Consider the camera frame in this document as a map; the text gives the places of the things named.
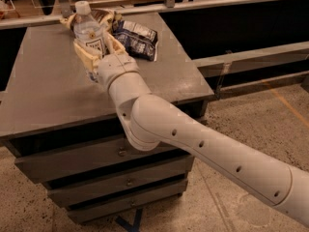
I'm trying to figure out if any grey drawer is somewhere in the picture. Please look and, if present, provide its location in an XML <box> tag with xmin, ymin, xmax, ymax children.
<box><xmin>48</xmin><ymin>150</ymin><xmax>193</xmax><ymax>209</ymax></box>
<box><xmin>11</xmin><ymin>118</ymin><xmax>188</xmax><ymax>189</ymax></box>
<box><xmin>68</xmin><ymin>179</ymin><xmax>187</xmax><ymax>223</ymax></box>

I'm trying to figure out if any middle grey drawer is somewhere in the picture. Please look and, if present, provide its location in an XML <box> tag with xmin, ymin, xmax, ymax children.
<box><xmin>48</xmin><ymin>150</ymin><xmax>193</xmax><ymax>209</ymax></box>

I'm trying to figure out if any grey metal rail frame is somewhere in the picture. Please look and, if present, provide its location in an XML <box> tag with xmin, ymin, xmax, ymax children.
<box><xmin>1</xmin><ymin>0</ymin><xmax>308</xmax><ymax>102</ymax></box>

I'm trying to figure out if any clear plastic water bottle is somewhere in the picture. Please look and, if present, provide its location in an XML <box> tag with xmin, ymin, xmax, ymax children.
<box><xmin>72</xmin><ymin>0</ymin><xmax>109</xmax><ymax>82</ymax></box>

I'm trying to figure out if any grey drawer cabinet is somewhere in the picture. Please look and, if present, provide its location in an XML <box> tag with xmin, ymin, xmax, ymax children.
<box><xmin>0</xmin><ymin>12</ymin><xmax>215</xmax><ymax>225</ymax></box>

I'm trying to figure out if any dark blue snack bag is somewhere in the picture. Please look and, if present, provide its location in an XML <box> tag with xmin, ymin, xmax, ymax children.
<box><xmin>112</xmin><ymin>20</ymin><xmax>158</xmax><ymax>62</ymax></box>

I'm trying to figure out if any bottom grey drawer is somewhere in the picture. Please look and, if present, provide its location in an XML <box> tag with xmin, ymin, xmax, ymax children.
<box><xmin>68</xmin><ymin>179</ymin><xmax>187</xmax><ymax>223</ymax></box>

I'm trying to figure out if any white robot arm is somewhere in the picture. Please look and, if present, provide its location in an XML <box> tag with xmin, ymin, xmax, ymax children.
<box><xmin>74</xmin><ymin>35</ymin><xmax>309</xmax><ymax>226</ymax></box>

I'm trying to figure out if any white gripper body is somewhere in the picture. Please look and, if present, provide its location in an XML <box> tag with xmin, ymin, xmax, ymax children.
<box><xmin>97</xmin><ymin>54</ymin><xmax>139</xmax><ymax>90</ymax></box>

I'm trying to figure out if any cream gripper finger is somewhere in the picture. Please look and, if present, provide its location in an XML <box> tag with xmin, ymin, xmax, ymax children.
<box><xmin>105</xmin><ymin>33</ymin><xmax>127</xmax><ymax>55</ymax></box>
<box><xmin>73</xmin><ymin>40</ymin><xmax>102</xmax><ymax>78</ymax></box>

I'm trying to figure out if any top grey drawer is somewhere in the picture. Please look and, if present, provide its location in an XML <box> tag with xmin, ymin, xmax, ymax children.
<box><xmin>11</xmin><ymin>118</ymin><xmax>188</xmax><ymax>189</ymax></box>

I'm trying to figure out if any brown snack bag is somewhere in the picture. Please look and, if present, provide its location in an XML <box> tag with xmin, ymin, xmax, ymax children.
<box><xmin>60</xmin><ymin>9</ymin><xmax>122</xmax><ymax>42</ymax></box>

